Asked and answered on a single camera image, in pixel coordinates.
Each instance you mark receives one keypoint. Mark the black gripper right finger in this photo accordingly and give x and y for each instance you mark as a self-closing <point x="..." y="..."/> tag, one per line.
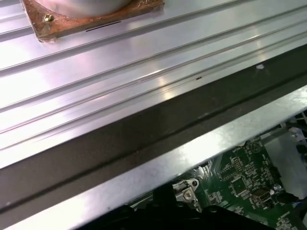
<point x="227" y="222"/>

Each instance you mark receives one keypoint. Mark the CPU socket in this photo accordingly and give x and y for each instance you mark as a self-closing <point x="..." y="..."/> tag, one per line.
<point x="182" y="191"/>

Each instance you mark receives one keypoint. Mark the brown base plate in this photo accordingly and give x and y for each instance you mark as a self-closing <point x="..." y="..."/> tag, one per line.
<point x="72" y="26"/>

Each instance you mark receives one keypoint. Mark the green motherboard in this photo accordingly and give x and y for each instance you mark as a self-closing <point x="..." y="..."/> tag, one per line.
<point x="244" y="172"/>

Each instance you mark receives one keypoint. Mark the black PC case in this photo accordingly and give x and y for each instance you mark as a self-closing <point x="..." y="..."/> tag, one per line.
<point x="108" y="143"/>

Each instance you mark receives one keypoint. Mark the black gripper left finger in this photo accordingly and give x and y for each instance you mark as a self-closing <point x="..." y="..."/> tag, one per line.
<point x="163" y="215"/>

